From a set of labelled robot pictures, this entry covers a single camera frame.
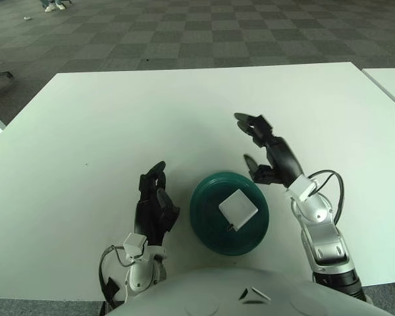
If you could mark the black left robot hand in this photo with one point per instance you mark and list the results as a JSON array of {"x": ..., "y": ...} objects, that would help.
[{"x": 151, "y": 214}]

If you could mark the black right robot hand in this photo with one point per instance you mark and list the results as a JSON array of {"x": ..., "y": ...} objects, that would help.
[{"x": 283, "y": 161}]

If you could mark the white square charger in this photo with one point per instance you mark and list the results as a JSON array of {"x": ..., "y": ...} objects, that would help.
[{"x": 238, "y": 207}]

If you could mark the green round plate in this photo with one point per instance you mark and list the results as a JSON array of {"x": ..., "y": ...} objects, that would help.
[{"x": 210, "y": 237}]

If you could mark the white side table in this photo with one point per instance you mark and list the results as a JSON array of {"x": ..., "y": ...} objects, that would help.
[{"x": 391, "y": 82}]

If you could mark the black office chair base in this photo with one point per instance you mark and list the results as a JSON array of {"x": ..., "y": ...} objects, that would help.
[{"x": 0, "y": 73}]

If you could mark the white sneaker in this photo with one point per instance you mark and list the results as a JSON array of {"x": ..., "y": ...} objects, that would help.
[
  {"x": 60, "y": 6},
  {"x": 49, "y": 8}
]

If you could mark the person leg in jeans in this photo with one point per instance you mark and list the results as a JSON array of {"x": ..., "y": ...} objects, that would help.
[{"x": 45, "y": 2}]

